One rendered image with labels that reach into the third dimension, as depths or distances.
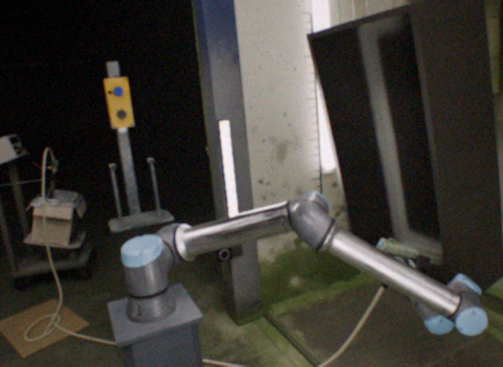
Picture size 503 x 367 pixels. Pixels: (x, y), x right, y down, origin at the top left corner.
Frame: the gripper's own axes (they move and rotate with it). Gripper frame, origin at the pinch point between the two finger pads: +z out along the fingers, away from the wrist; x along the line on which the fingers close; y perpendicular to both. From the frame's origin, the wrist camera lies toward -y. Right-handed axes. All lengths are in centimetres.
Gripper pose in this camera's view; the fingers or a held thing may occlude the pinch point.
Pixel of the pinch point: (400, 255)
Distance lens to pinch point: 172.8
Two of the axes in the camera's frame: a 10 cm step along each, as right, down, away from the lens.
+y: -3.1, 8.5, 4.3
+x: 9.5, 2.4, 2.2
